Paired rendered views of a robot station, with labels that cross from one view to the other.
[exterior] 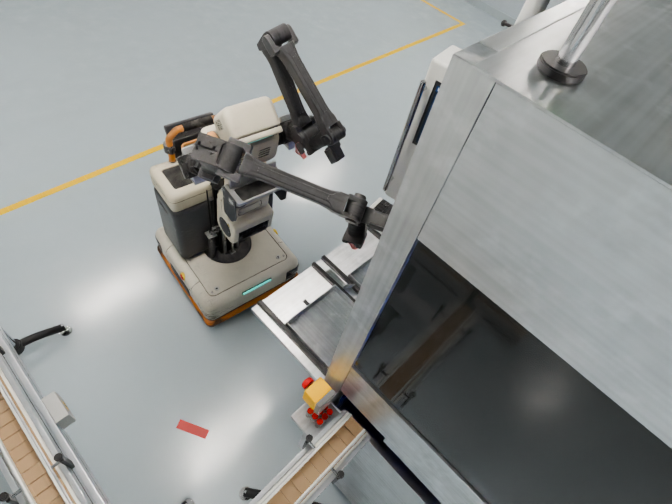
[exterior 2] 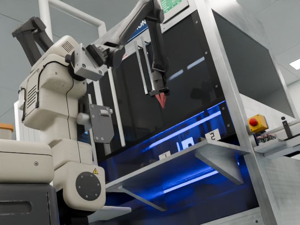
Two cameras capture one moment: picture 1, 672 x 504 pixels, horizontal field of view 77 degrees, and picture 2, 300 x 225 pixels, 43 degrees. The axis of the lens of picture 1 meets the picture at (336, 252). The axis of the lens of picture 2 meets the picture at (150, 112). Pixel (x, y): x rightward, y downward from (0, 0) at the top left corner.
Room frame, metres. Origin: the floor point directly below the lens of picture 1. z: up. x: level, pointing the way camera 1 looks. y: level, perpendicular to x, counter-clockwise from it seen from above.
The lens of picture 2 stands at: (0.87, 1.81, 0.39)
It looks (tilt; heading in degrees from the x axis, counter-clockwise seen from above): 23 degrees up; 273
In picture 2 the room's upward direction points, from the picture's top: 13 degrees counter-clockwise
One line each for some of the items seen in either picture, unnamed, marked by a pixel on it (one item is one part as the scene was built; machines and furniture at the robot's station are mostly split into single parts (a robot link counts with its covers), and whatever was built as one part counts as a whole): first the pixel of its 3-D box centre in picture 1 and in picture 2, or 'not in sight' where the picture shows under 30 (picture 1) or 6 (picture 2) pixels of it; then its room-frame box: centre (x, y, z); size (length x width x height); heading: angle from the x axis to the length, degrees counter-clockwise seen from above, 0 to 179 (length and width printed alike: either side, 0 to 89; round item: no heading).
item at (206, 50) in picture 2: not in sight; (211, 68); (0.60, -0.12, 1.40); 0.05 x 0.01 x 0.80; 147
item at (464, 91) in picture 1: (340, 372); (240, 120); (0.53, -0.12, 1.05); 0.07 x 0.06 x 2.10; 57
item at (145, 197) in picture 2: not in sight; (143, 198); (1.13, -0.26, 0.79); 0.34 x 0.03 x 0.13; 57
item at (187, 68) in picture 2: not in sight; (181, 68); (0.75, -0.23, 1.50); 0.43 x 0.01 x 0.59; 147
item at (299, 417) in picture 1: (318, 419); (271, 146); (0.43, -0.09, 0.87); 0.14 x 0.13 x 0.02; 57
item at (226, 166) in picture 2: not in sight; (220, 169); (0.71, 0.01, 0.79); 0.34 x 0.03 x 0.13; 57
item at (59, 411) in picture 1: (58, 410); not in sight; (0.31, 0.88, 0.50); 0.12 x 0.05 x 0.09; 57
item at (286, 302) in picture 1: (357, 301); (177, 171); (0.92, -0.14, 0.87); 0.70 x 0.48 x 0.02; 147
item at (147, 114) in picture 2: not in sight; (128, 99); (1.13, -0.48, 1.50); 0.47 x 0.01 x 0.59; 147
